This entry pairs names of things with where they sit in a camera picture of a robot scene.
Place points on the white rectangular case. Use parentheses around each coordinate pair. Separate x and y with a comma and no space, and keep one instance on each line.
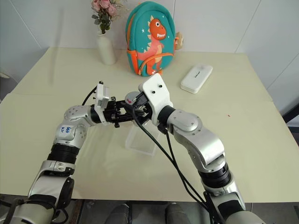
(196,79)

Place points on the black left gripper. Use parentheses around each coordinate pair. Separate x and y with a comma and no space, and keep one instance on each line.
(109,115)

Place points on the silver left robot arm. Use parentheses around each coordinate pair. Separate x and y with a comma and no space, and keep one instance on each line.
(70,114)

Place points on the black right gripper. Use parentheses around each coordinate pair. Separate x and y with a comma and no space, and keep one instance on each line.
(147,108)

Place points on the teal dinosaur backpack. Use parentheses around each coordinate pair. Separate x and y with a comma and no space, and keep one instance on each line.
(149,46)

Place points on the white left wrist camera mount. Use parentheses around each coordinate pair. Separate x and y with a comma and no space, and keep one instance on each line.
(102,95)

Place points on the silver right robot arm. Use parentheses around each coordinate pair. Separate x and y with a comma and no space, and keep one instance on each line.
(187,121)

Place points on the dark rounded shape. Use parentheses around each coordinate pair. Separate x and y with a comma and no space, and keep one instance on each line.
(175,214)
(119,214)

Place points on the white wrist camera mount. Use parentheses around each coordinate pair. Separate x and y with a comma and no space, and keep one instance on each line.
(155,93)
(102,95)

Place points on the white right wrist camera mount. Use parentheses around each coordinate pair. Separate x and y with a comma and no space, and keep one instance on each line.
(155,93)

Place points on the grey jar lid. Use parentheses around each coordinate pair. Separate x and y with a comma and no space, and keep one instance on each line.
(132,96)

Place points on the white ceramic vase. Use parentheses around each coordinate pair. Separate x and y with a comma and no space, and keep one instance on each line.
(106,50)

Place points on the beige plush toy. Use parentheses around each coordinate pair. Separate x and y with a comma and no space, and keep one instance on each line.
(180,40)

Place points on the clear plastic box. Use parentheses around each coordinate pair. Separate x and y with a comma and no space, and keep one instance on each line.
(140,142)

